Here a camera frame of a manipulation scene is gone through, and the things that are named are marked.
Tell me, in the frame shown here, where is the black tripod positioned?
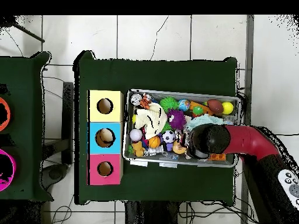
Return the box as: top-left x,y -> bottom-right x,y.
0,16 -> 46,44

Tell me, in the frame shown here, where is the black cable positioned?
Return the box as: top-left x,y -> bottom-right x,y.
275,132 -> 299,138

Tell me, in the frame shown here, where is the silver drink can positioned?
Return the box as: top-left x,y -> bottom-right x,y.
130,93 -> 143,106

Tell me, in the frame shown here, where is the pale yellow cloth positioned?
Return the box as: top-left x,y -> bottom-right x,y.
133,102 -> 168,140

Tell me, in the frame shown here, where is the dark green side table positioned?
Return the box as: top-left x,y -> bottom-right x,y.
0,51 -> 52,202

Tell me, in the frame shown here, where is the clear mesh bin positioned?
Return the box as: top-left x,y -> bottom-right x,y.
122,88 -> 242,169

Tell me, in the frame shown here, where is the brown toy football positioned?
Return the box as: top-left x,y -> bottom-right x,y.
207,99 -> 225,114

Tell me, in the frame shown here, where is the orange disc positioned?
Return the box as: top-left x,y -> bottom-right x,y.
0,97 -> 11,132

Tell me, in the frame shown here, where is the pink disc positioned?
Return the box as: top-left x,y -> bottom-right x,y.
0,149 -> 17,192

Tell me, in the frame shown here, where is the mint green cloth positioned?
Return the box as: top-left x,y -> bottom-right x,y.
186,114 -> 225,131

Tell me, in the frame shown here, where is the dark green table cloth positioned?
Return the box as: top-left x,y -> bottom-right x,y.
74,50 -> 239,206

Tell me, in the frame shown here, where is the yellow ball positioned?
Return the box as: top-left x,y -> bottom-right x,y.
221,101 -> 234,115

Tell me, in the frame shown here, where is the small soccer ball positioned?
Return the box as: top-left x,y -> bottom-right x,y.
162,130 -> 176,144

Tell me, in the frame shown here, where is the large green spiky ball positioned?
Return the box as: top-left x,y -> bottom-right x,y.
159,96 -> 180,113

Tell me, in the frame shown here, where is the white ball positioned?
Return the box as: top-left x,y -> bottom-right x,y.
129,128 -> 143,142

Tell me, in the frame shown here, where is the purple spiky ball with eyes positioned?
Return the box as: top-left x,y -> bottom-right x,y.
166,110 -> 187,131

